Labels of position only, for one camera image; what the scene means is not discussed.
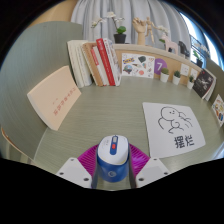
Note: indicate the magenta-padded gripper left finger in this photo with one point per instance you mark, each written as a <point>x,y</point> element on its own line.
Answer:
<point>75,171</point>

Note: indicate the white wall socket plate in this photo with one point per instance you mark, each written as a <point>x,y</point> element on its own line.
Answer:
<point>184,70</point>
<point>194,73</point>

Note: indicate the black-covered book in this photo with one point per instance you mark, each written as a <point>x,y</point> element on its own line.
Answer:
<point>203,83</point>

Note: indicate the blue and white computer mouse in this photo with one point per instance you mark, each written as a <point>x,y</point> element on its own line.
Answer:
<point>112,156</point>

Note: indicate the colourful illustrated book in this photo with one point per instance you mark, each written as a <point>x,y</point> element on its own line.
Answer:
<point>219,110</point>

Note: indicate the brown-covered book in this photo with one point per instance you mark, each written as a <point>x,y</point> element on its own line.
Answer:
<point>91,66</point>

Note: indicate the grey curtain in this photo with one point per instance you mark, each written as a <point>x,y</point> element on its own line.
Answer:
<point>133,10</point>

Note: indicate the green desk partition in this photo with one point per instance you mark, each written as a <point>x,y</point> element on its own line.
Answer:
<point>33,56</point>
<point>216,78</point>

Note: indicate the white cartoon-print mouse pad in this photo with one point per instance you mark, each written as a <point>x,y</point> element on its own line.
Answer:
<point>173,130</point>

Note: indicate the wooden hand model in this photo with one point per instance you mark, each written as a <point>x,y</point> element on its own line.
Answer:
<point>140,28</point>

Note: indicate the beige book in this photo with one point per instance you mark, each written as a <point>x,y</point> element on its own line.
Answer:
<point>53,96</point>

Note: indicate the white books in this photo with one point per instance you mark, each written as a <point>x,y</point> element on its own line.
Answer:
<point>78,63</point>

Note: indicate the purple round number sign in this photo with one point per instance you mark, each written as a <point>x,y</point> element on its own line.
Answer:
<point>160,66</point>

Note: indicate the black wooden horse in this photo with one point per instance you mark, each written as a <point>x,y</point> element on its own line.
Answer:
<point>184,48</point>

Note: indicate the dark-framed window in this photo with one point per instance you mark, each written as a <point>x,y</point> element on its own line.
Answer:
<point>196,33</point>

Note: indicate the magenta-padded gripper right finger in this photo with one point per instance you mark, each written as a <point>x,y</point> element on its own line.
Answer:
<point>151,171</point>

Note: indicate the pink wooden horse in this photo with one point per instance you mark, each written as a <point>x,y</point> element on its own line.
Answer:
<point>170,45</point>

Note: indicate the white orchid in black pot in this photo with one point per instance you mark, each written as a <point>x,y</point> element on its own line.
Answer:
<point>199,62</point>
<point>120,38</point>
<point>163,30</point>

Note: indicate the small plant in white pot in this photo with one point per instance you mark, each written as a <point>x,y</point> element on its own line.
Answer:
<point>164,77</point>
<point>176,80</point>
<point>190,84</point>

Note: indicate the white illustrated sticker card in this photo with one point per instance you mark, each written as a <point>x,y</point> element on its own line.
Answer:
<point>137,65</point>

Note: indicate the wooden chair with red seat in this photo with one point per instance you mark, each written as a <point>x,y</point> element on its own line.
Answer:
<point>8,138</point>

